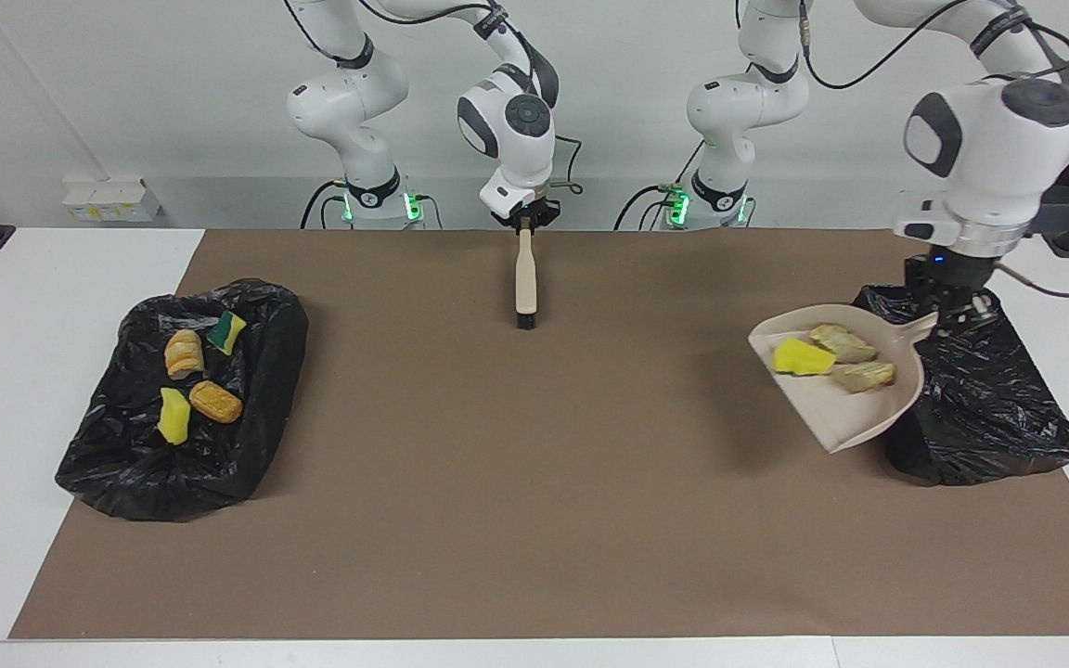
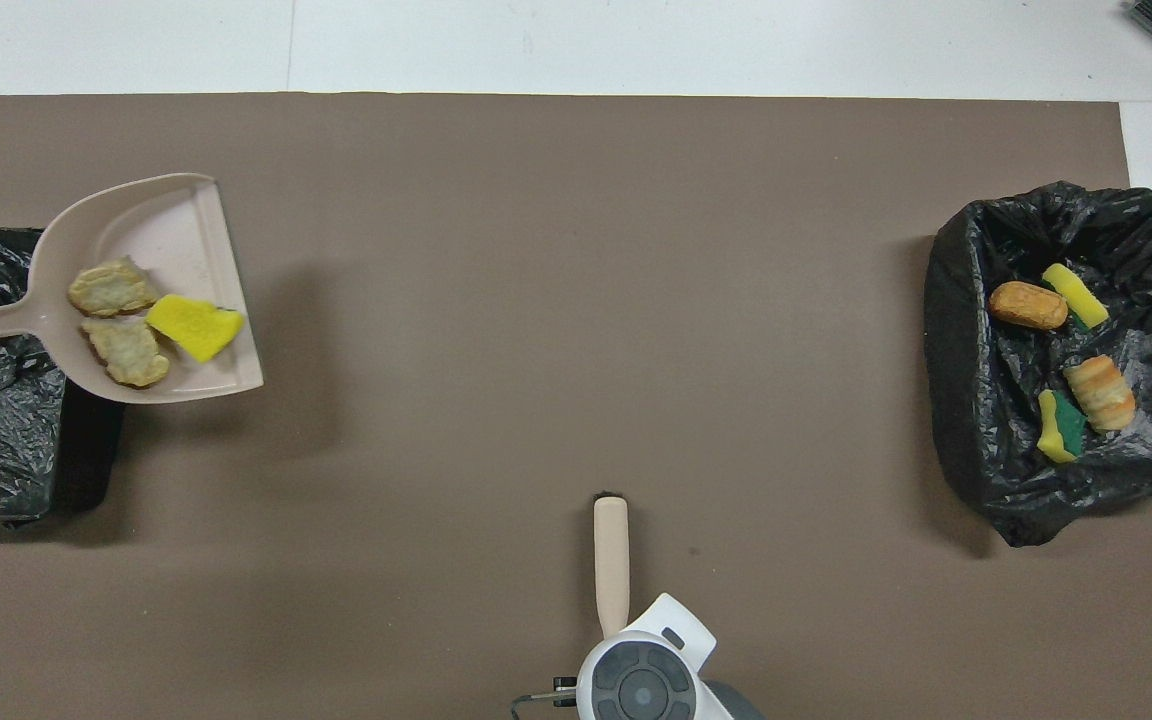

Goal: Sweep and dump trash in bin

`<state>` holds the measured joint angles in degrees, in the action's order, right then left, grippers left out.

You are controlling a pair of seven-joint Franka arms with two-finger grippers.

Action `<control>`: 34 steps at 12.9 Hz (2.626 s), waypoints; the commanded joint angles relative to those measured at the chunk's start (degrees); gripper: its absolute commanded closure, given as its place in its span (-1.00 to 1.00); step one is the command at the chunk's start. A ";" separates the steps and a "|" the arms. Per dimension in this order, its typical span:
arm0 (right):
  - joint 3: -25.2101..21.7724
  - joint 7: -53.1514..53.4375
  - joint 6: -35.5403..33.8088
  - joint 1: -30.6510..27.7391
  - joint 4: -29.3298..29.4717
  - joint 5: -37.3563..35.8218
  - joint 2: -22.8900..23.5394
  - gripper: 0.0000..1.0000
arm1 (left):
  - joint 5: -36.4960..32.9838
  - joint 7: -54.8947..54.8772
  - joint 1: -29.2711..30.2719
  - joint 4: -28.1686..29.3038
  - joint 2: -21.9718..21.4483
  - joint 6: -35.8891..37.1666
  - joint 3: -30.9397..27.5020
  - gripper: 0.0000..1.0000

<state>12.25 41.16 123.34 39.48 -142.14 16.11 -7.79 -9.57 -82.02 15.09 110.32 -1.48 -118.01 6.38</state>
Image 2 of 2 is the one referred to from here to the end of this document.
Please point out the beige hand brush black bristles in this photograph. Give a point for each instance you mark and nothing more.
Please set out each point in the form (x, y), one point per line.
(611, 560)

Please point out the plain yellow sponge piece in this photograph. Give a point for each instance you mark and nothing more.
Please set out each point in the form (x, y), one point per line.
(194, 328)

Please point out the beige plastic dustpan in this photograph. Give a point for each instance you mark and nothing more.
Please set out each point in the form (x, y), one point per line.
(176, 250)

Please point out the striped croissant piece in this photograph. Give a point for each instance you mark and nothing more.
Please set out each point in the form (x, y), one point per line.
(128, 352)

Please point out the brown bread roll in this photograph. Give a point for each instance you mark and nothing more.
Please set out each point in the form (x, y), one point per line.
(1026, 306)

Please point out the pale flaky pastry piece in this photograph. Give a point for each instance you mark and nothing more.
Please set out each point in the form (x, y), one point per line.
(114, 287)

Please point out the green and yellow sponge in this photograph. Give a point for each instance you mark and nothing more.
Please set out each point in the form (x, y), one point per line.
(1064, 425)

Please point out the notched yellow sponge piece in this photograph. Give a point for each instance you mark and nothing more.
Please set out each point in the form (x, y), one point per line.
(1079, 297)

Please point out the crusty bread chunk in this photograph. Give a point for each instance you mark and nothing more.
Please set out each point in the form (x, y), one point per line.
(1101, 393)

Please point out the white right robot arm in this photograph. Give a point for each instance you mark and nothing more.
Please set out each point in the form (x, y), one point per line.
(641, 680)

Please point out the bin with crumpled black bag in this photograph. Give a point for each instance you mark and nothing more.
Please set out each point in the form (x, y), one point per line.
(996, 450)

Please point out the brown paper table mat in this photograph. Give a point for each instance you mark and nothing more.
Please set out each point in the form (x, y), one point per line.
(536, 300)

